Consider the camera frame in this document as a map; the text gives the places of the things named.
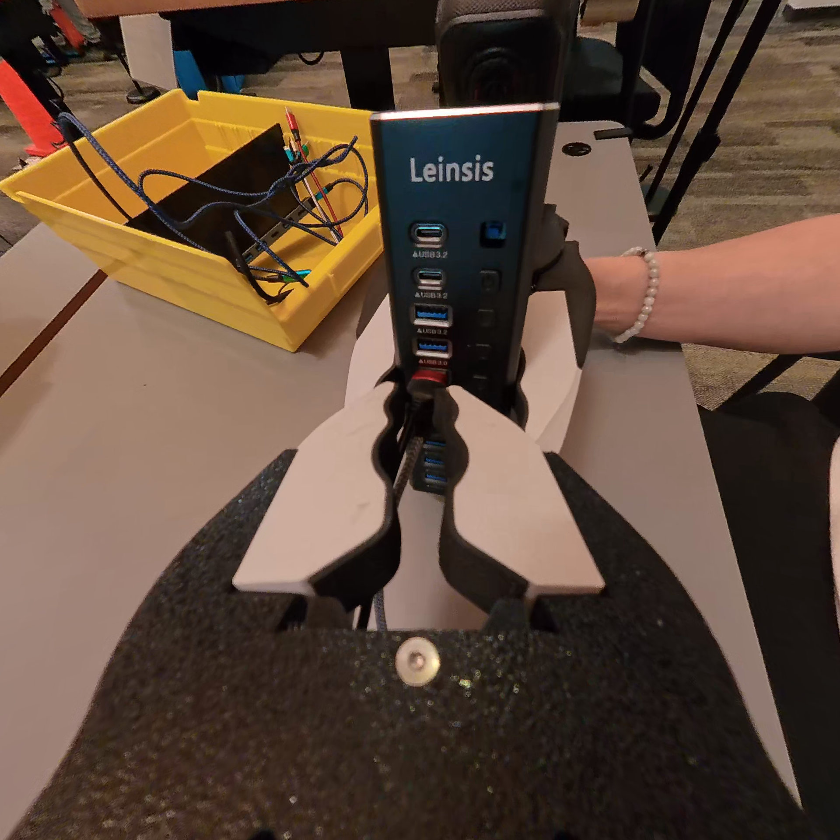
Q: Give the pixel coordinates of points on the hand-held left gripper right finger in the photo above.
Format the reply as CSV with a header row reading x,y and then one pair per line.
x,y
525,519

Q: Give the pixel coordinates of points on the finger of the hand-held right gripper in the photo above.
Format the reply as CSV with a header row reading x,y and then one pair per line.
x,y
558,394
368,355

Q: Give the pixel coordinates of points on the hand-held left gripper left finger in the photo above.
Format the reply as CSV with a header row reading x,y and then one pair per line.
x,y
309,525

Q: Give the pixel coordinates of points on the black usb hub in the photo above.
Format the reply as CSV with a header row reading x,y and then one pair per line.
x,y
525,184

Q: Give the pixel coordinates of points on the yellow plastic bin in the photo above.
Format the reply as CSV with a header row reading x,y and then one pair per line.
x,y
197,282

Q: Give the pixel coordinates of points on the person's right forearm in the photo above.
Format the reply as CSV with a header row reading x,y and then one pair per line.
x,y
748,282

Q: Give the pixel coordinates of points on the person in white shirt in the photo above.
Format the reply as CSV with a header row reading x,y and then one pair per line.
x,y
835,525

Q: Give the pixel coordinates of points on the orange traffic cone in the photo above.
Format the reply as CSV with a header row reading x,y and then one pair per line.
x,y
26,112

